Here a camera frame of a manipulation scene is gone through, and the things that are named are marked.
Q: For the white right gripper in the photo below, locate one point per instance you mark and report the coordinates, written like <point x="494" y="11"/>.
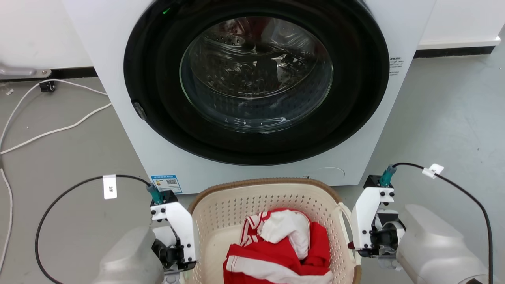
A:
<point x="365" y="221"/>

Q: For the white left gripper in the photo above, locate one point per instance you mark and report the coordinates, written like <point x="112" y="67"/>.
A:
<point x="182" y="228"/>

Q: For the cream perforated laundry basket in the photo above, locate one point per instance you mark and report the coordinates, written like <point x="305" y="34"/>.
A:
<point x="221" y="213"/>

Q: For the blue QR code sticker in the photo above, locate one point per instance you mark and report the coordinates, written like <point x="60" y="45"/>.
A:
<point x="166" y="184"/>

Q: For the round washer filter cover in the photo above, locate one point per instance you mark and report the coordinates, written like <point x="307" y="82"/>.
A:
<point x="330" y="174"/>

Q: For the red and white garment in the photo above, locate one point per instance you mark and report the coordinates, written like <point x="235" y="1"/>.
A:
<point x="276" y="256"/>

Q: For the black round washer door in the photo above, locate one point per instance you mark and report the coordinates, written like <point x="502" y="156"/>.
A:
<point x="158" y="79"/>

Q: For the stainless steel washer drum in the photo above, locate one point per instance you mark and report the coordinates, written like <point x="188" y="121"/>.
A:
<point x="256" y="75"/>

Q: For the white front-loading washing machine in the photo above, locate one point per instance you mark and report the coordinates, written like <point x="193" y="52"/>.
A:
<point x="118" y="59"/>

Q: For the black text label sticker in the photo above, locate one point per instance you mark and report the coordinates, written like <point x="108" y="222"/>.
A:
<point x="395" y="65"/>

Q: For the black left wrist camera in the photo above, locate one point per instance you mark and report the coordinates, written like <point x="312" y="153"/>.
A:
<point x="170" y="196"/>

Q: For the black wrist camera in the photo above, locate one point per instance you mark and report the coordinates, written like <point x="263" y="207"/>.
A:
<point x="371" y="182"/>
<point x="170" y="196"/>

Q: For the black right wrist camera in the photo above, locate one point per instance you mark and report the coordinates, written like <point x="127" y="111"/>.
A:
<point x="371" y="182"/>

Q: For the grey metal floor bracket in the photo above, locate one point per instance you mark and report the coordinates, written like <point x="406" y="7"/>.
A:
<point x="21" y="71"/>

